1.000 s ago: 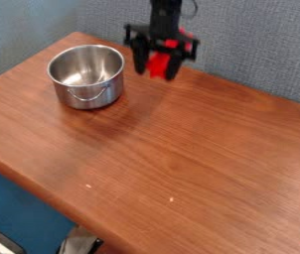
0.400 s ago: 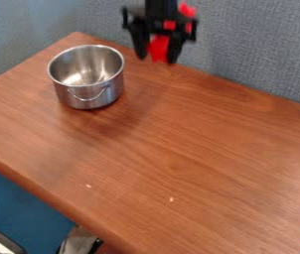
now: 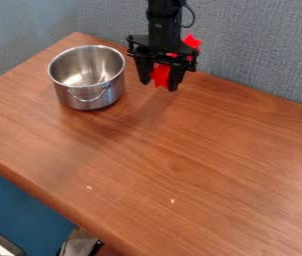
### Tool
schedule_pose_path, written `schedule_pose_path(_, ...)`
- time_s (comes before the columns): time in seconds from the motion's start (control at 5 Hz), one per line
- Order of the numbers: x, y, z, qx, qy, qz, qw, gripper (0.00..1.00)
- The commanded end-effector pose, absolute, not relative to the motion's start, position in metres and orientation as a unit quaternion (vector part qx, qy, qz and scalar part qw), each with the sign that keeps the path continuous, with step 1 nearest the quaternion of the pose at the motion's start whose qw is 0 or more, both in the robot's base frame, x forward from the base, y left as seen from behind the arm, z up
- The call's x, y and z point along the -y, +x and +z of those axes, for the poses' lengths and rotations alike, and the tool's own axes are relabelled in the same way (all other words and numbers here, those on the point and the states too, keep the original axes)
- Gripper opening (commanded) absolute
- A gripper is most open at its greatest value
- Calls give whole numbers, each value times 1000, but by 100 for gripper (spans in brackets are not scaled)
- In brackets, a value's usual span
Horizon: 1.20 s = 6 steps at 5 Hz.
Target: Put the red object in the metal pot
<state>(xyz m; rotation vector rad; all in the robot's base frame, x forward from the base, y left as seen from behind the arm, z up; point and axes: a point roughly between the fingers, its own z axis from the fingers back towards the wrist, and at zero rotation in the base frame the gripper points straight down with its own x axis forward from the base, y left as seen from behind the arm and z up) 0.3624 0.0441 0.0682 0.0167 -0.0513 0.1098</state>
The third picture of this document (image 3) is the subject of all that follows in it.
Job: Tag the red star-shaped block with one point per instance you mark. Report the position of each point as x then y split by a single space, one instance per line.
159 74

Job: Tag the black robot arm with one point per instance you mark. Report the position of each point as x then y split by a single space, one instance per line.
167 9

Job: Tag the grey metal bracket under table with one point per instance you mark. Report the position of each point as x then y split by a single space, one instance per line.
80 244

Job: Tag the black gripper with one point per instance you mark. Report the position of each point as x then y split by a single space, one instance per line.
150 47

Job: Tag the stainless steel pot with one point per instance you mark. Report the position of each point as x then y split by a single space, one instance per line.
87 74

